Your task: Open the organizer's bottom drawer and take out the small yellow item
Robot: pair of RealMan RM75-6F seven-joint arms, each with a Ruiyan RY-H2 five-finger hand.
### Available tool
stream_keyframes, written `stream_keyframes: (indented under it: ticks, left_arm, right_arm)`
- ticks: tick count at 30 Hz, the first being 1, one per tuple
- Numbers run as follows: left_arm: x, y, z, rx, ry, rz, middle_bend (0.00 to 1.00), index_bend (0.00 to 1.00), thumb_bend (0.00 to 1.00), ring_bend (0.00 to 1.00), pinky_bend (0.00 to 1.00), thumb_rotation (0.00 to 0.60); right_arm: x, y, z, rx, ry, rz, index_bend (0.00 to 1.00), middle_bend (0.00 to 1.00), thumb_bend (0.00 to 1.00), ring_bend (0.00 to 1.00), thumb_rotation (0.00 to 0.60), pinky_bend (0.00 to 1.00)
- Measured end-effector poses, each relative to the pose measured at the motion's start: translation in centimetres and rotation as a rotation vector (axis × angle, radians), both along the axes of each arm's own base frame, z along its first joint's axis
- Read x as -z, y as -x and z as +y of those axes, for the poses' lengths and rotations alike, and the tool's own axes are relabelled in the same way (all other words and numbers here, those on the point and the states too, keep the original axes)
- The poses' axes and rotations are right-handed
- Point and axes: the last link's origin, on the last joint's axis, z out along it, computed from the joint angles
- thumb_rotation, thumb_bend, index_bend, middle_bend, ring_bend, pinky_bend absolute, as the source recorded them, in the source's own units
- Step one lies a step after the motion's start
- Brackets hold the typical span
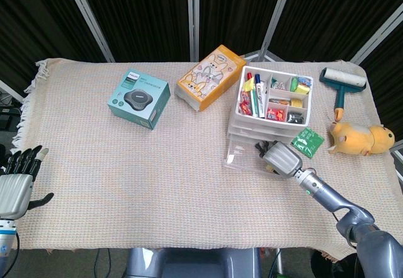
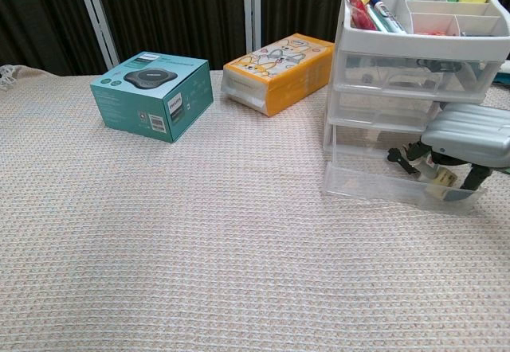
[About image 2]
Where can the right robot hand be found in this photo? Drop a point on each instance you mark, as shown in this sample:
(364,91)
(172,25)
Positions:
(470,137)

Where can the small yellow-labelled packet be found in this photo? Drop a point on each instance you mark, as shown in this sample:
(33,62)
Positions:
(442,180)

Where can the clear plastic drawer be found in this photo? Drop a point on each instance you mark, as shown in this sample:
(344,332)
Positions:
(358,177)

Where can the white plastic drawer organizer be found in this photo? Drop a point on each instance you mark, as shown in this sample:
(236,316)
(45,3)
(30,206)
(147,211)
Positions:
(418,43)

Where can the clear drawer with dark items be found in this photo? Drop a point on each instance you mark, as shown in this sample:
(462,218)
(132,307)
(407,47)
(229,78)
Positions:
(358,107)

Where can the clear drawer with black items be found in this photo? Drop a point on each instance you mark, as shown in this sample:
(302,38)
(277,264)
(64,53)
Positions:
(358,71)

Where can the red orange small items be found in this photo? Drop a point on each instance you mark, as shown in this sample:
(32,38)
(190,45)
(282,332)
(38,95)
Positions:
(436,32)

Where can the white marker with blue cap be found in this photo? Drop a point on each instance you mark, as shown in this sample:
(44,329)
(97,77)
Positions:
(388,15)

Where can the green marker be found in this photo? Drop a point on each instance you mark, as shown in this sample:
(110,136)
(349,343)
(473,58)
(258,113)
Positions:
(378,19)

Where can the red snack packet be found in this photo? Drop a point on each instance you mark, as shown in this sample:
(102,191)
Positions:
(366,20)
(356,2)

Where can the orange corgi print tissue pack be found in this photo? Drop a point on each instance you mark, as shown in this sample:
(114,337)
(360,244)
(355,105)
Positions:
(291,85)

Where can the beige woven tablecloth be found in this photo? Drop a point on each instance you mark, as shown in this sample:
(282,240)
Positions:
(199,228)

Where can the teal speaker retail box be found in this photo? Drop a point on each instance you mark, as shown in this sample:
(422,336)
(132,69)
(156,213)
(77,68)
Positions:
(131,105)

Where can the black folding screen grey frame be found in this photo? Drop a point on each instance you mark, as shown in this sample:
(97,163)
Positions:
(179,9)

